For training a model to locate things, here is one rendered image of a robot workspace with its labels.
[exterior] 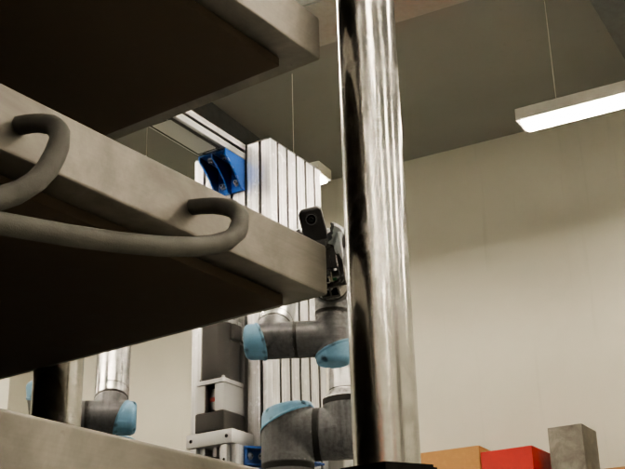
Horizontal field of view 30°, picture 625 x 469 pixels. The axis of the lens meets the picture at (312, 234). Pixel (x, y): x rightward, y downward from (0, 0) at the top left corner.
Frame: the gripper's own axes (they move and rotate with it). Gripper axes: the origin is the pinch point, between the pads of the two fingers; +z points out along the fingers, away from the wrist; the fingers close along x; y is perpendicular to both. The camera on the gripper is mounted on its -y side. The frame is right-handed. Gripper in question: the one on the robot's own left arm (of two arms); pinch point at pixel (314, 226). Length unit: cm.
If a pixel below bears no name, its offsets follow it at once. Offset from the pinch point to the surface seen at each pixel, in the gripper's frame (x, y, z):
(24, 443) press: 11, 68, 137
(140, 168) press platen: 7, 43, 116
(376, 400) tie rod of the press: -7, 59, 95
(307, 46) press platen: -7, 22, 97
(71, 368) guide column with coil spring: 26, 44, 76
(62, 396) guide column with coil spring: 27, 47, 77
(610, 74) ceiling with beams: -180, -262, -462
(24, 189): 10, 54, 138
